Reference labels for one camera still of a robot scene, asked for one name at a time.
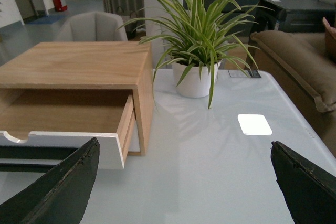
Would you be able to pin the wooden drawer cabinet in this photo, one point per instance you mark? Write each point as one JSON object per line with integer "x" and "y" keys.
{"x": 90, "y": 66}

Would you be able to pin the green spider plant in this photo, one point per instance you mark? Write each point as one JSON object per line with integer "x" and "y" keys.
{"x": 198, "y": 38}

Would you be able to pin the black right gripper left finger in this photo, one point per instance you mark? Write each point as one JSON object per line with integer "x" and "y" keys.
{"x": 59, "y": 196}

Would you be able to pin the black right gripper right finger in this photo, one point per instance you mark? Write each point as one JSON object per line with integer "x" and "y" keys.
{"x": 308, "y": 190}

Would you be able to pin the white-fronted wooden drawer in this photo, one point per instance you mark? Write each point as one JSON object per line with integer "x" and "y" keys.
{"x": 41, "y": 127}

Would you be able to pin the grey armchair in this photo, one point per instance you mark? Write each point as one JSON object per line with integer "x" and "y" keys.
{"x": 93, "y": 26}

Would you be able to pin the brown sofa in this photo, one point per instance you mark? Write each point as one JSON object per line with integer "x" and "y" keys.
{"x": 304, "y": 66}

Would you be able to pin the white plant pot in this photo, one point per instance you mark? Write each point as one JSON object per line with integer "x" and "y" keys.
{"x": 194, "y": 84}

